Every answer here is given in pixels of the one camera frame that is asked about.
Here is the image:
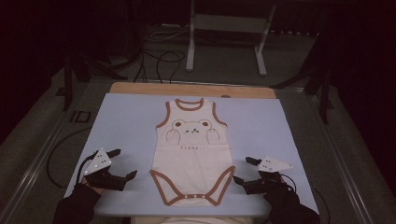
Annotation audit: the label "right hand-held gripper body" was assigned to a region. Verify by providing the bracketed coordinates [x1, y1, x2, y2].
[242, 156, 295, 196]

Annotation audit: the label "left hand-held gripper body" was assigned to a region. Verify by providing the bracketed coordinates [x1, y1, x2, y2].
[83, 147, 128, 192]

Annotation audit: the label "cream baby bodysuit brown trim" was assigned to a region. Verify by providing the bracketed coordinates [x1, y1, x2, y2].
[148, 97, 236, 207]

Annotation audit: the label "person's left hand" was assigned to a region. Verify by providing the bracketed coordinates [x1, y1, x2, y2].
[79, 175, 106, 196]

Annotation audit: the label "light blue mat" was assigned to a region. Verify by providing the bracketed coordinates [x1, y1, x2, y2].
[64, 92, 319, 217]

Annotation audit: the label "black metal stand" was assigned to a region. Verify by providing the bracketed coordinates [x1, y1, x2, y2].
[269, 31, 335, 125]
[55, 52, 129, 112]

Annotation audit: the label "white metal stand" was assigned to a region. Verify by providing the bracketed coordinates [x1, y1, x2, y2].
[185, 0, 277, 77]

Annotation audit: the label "left hand-held gripper black cable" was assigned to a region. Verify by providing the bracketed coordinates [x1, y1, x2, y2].
[76, 150, 99, 185]

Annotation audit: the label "hand-held gripper black cable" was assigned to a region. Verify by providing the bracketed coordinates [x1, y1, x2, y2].
[76, 150, 99, 185]
[280, 173, 297, 192]

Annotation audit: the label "right hand-held gripper black cable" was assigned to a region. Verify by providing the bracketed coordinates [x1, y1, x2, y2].
[280, 173, 297, 192]

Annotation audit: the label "long black floor cable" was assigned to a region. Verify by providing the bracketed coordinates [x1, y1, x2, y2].
[46, 125, 94, 189]

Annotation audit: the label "black rectangular bracket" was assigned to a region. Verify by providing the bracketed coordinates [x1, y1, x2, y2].
[69, 110, 92, 124]

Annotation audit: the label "aluminium frame rail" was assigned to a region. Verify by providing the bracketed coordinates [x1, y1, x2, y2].
[306, 92, 366, 224]
[0, 81, 92, 223]

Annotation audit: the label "looped black floor cable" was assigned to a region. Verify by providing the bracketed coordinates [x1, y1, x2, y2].
[155, 50, 187, 84]

